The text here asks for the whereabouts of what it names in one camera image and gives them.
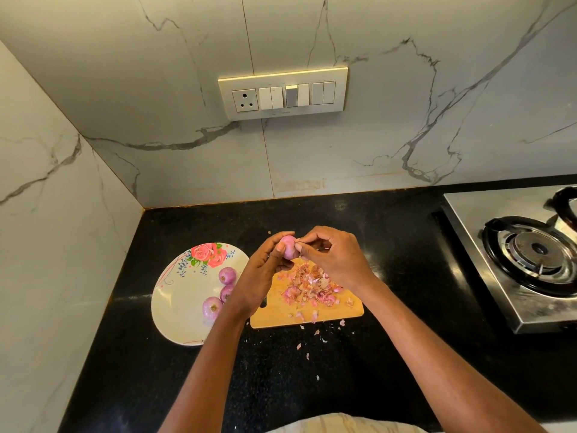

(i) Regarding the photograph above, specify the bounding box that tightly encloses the person's right forearm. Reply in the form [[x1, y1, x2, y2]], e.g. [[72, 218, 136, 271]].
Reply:
[[355, 284, 546, 433]]

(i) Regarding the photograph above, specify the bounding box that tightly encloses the stainless steel gas stove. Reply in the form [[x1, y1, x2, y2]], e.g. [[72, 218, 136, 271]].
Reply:
[[442, 183, 577, 334]]

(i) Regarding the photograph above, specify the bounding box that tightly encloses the white wall switch panel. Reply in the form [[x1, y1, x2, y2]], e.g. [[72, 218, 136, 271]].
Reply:
[[218, 67, 349, 121]]

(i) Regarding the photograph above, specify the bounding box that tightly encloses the person's left forearm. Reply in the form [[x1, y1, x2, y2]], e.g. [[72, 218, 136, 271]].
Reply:
[[159, 309, 263, 433]]

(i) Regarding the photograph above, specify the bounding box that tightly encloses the beige striped garment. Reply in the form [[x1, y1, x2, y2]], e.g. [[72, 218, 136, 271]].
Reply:
[[269, 413, 443, 433]]

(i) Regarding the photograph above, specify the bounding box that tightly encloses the person's left hand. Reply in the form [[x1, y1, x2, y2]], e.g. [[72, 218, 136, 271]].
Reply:
[[224, 230, 297, 319]]

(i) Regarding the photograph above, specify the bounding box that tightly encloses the pile of onion peels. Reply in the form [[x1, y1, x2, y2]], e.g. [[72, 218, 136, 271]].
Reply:
[[278, 259, 353, 382]]

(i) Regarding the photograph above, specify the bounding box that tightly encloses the black stone countertop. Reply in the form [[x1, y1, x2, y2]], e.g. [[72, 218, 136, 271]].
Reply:
[[58, 174, 577, 433]]

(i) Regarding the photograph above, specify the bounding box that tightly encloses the person's right hand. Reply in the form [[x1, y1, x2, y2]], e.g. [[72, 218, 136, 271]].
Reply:
[[296, 225, 380, 301]]

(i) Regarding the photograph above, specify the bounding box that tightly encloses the black stove burner grate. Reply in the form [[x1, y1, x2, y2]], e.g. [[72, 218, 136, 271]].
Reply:
[[481, 216, 577, 298], [545, 185, 577, 231]]

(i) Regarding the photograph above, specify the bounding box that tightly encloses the wooden cutting board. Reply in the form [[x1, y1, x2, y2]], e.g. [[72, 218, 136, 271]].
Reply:
[[251, 259, 365, 329]]

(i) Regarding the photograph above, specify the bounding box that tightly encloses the white floral plate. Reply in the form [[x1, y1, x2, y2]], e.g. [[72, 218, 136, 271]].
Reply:
[[150, 242, 250, 346]]

